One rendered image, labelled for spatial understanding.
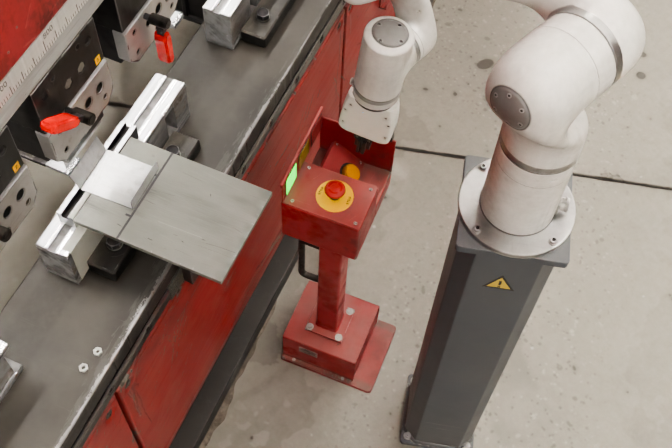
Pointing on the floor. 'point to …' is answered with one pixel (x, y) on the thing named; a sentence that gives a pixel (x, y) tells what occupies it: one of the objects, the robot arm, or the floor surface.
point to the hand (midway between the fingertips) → (363, 141)
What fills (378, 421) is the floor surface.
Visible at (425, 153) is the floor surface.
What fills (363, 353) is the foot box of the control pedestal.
